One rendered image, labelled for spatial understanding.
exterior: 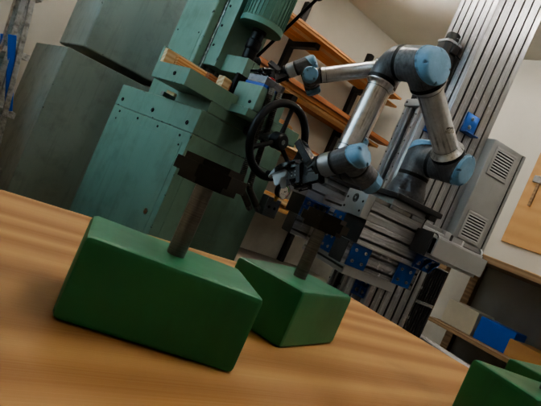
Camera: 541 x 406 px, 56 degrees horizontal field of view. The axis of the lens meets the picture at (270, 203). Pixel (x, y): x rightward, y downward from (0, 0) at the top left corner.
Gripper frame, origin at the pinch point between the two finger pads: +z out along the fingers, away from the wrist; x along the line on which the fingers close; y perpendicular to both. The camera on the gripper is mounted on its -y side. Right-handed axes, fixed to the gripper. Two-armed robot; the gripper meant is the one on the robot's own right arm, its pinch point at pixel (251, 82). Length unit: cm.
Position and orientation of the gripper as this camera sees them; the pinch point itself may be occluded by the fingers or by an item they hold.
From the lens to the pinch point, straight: 273.6
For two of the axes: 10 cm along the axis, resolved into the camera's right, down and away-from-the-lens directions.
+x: 4.0, 4.8, 7.8
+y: 0.7, 8.3, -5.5
